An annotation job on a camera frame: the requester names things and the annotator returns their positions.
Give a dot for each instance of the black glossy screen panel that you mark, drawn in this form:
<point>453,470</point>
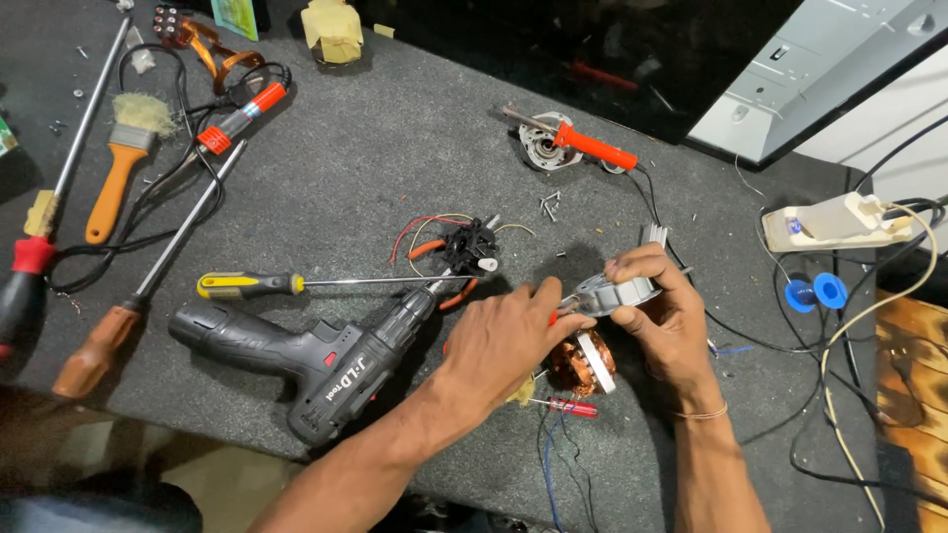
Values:
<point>518,52</point>

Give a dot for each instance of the person's right hand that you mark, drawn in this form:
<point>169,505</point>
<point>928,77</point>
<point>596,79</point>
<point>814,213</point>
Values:
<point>681,333</point>

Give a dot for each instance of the white power strip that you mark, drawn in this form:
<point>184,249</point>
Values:
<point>829,222</point>

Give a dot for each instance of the blue solder spool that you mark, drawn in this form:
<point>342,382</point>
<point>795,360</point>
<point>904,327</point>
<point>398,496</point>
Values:
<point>826,290</point>

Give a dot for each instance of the small yellow tape piece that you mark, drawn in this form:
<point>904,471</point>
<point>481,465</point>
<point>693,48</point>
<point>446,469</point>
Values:
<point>383,30</point>

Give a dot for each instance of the yellow masking tape roll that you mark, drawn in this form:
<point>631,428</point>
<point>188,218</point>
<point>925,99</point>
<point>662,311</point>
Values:
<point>333,29</point>

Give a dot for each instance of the white metal panel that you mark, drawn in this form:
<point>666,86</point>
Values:
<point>807,66</point>

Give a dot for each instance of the yellow fibre tuft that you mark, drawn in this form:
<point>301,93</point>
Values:
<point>523,391</point>

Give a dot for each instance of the green circuit board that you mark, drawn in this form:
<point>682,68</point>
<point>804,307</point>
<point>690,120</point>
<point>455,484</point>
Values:
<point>6,137</point>

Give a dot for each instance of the silver finned heat sink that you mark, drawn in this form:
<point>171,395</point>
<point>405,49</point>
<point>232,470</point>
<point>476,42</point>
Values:
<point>655,235</point>

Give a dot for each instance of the orange soldering iron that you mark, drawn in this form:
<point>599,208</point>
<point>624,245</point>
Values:
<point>592,148</point>

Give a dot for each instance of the large red black screwdriver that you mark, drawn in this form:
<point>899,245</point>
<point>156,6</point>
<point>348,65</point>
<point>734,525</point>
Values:
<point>29,266</point>

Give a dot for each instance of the red black soldering iron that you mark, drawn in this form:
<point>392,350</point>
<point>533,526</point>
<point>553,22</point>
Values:
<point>237,122</point>

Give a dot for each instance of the silver motor housing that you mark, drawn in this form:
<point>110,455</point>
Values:
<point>537,148</point>

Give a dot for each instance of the copper wound motor stator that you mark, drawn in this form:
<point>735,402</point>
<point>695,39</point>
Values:
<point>581,366</point>

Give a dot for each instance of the grey motor end cover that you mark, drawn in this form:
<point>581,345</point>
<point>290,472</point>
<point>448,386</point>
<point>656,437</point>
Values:
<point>618,290</point>

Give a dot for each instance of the small clear red screwdriver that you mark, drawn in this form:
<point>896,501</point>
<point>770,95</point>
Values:
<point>572,407</point>

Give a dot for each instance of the brown patterned wooden board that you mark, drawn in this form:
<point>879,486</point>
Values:
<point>915,400</point>

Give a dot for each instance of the green packet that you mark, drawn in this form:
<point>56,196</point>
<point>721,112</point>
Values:
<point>235,16</point>

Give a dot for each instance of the small pile of screws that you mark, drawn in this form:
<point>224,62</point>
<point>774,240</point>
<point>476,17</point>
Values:
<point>550,206</point>

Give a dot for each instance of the person's left hand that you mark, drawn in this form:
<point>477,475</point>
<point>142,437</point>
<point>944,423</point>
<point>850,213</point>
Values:
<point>503,348</point>

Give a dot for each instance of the black plastic switch part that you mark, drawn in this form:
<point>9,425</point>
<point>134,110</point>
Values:
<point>465,244</point>

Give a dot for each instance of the person's blue trousers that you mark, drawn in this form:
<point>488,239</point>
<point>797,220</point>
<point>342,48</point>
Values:
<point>89,511</point>

